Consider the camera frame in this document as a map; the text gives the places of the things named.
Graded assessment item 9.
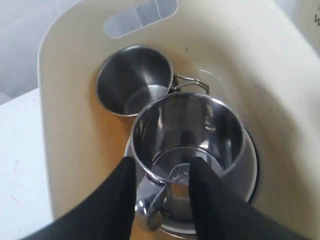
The large steel bowl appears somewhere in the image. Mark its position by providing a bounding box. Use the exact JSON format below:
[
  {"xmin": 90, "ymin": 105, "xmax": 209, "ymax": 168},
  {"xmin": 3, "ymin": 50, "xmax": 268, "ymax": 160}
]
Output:
[{"xmin": 123, "ymin": 99, "xmax": 261, "ymax": 240}]

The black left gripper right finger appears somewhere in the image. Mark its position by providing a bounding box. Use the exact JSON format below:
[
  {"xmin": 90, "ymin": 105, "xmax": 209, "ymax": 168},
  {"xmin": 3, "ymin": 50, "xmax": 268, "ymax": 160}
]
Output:
[{"xmin": 188, "ymin": 157, "xmax": 305, "ymax": 240}]

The small steel cup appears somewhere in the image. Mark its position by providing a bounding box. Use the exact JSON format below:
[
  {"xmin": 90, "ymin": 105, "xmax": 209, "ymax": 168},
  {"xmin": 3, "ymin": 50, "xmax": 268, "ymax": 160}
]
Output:
[{"xmin": 129, "ymin": 91, "xmax": 251, "ymax": 232}]

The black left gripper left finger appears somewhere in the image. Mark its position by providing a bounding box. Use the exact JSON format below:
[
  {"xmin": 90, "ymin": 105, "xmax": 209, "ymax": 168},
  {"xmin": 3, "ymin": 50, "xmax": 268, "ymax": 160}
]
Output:
[{"xmin": 25, "ymin": 156, "xmax": 136, "ymax": 240}]

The cream bin circle mark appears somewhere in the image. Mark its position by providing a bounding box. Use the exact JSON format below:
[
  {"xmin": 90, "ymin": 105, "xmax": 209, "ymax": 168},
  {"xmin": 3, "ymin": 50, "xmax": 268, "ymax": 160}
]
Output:
[{"xmin": 37, "ymin": 0, "xmax": 320, "ymax": 240}]

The white backdrop curtain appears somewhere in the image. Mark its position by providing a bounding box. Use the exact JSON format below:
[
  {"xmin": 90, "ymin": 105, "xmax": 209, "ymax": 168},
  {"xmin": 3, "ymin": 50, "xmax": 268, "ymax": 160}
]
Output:
[{"xmin": 0, "ymin": 0, "xmax": 77, "ymax": 101}]

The cream bin triangle mark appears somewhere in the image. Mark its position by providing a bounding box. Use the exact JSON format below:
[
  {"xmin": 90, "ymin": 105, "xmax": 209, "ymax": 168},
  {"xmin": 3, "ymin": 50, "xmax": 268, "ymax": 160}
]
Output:
[{"xmin": 295, "ymin": 0, "xmax": 320, "ymax": 56}]

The steel mug in bin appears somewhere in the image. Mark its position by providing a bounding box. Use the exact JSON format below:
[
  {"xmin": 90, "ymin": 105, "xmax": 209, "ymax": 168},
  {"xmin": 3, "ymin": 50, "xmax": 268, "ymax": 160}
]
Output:
[{"xmin": 95, "ymin": 45, "xmax": 210, "ymax": 117}]

